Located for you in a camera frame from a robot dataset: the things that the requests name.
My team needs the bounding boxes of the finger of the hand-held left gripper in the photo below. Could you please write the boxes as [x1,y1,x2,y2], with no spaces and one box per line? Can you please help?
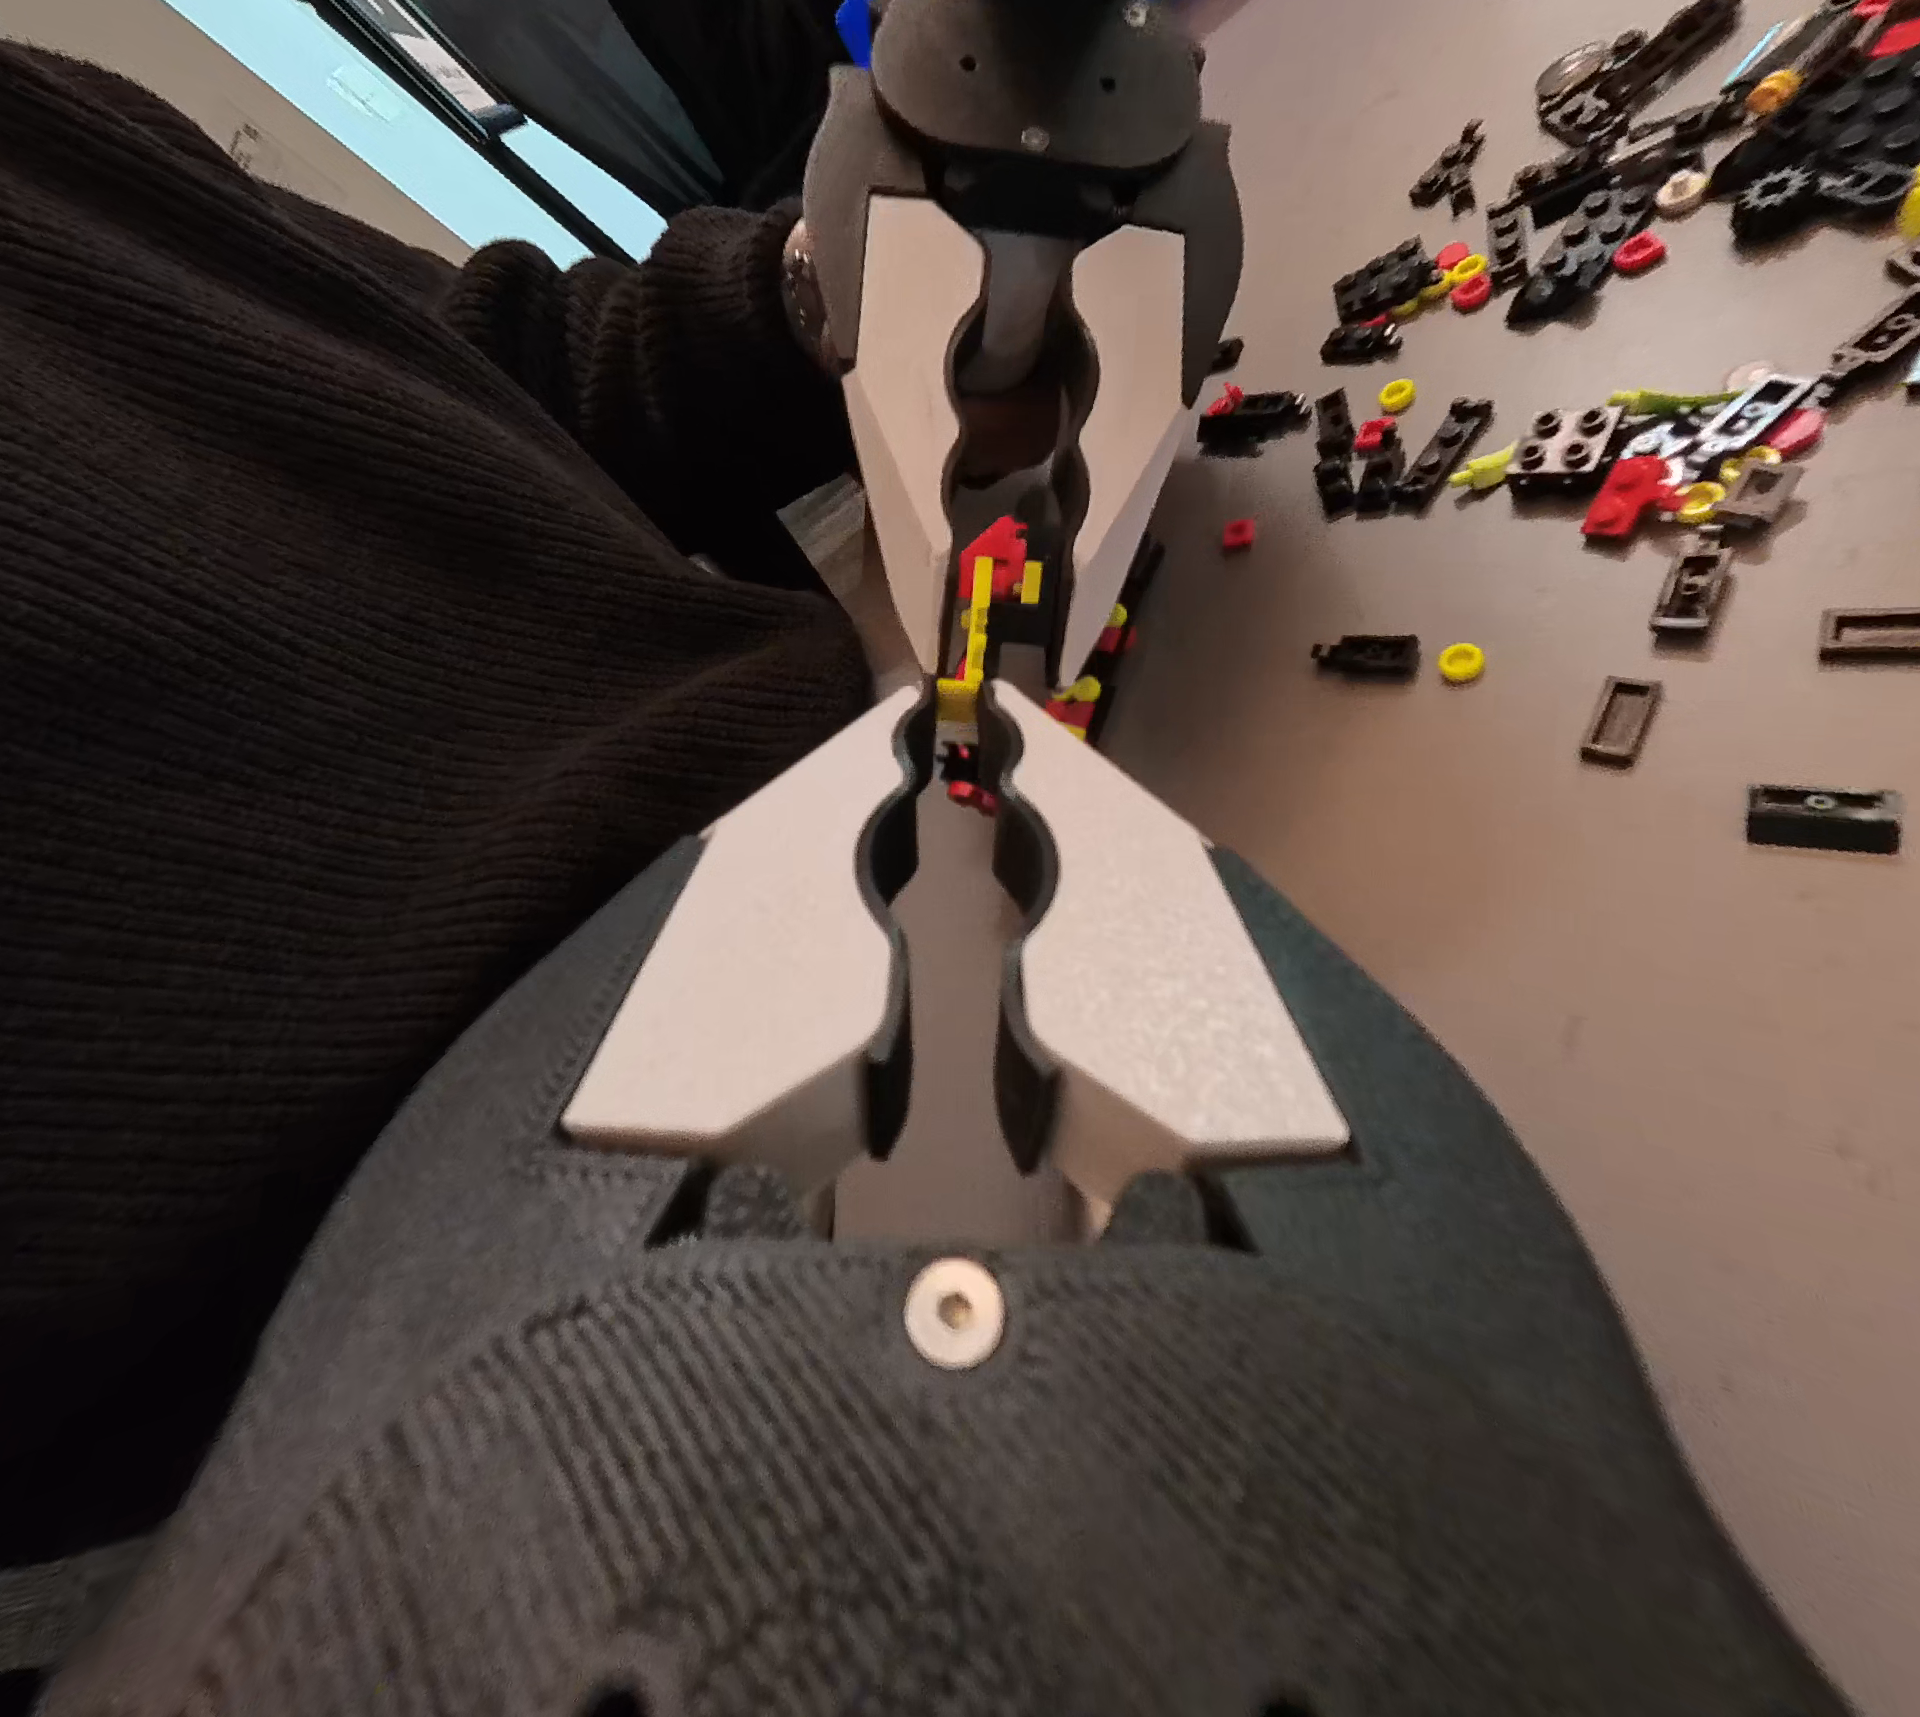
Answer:
[1045,231,1194,687]
[840,189,992,684]

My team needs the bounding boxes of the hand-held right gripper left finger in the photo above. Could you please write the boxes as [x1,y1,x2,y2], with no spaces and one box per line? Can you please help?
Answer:
[557,679,936,1197]

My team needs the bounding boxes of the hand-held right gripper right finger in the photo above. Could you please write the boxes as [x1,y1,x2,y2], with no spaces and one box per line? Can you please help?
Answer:
[985,679,1355,1220]

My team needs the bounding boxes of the red black lego assembly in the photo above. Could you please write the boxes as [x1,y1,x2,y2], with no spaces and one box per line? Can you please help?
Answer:
[931,514,1052,819]

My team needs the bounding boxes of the person's left forearm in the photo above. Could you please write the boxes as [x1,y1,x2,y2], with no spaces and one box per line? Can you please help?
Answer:
[433,198,842,587]

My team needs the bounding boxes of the scattered loose lego pieces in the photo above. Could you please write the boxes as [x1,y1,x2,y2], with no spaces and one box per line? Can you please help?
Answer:
[1049,0,1920,856]

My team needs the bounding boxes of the person's left hand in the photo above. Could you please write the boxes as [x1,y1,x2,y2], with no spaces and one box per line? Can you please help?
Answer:
[776,216,846,384]

